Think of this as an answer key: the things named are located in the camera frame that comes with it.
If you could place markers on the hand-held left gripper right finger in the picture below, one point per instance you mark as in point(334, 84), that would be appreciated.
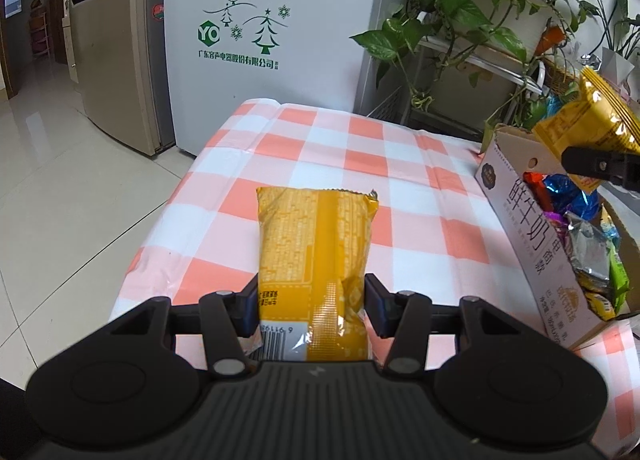
point(376, 310)

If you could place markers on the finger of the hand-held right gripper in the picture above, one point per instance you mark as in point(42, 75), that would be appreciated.
point(590, 162)

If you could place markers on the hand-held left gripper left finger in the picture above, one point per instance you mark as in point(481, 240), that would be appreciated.
point(247, 310)

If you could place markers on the shiny blue snack packet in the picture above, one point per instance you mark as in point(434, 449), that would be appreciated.
point(565, 195)

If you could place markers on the small yellow waffle packet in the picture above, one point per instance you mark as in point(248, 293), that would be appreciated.
point(590, 120)

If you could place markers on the printed cardboard box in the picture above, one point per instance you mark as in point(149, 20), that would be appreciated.
point(520, 220)

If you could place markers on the long orange-yellow snack packet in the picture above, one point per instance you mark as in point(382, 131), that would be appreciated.
point(310, 240)

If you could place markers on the red snack packet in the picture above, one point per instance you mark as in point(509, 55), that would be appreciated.
point(532, 182)

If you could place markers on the light blue snack packet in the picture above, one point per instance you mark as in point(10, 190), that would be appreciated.
point(607, 225)

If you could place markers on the purple snack packet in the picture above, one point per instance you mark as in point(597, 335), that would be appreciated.
point(552, 217)

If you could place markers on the silver snack packet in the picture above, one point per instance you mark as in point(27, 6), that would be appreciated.
point(590, 245)

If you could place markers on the wicker basket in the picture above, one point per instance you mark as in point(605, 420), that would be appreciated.
point(560, 75)

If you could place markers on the green snack packet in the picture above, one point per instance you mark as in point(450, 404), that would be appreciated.
point(619, 280)

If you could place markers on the orange plastic item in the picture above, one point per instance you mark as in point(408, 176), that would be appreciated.
point(552, 35)

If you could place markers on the white plant rack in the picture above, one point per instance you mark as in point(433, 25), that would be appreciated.
point(500, 57)

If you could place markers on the long-leaf green plant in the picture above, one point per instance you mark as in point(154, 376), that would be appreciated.
point(622, 25)

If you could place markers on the yellow black snack packet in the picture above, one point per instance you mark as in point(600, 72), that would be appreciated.
point(600, 305)

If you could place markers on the orange white checkered tablecloth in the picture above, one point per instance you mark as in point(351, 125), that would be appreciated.
point(350, 160)

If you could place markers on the white ribbed plant pot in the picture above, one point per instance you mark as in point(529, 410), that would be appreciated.
point(520, 20)

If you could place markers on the silver fridge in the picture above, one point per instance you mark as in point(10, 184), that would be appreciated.
point(110, 65)

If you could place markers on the white fridge with tree print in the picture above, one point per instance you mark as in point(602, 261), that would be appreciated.
point(310, 15)

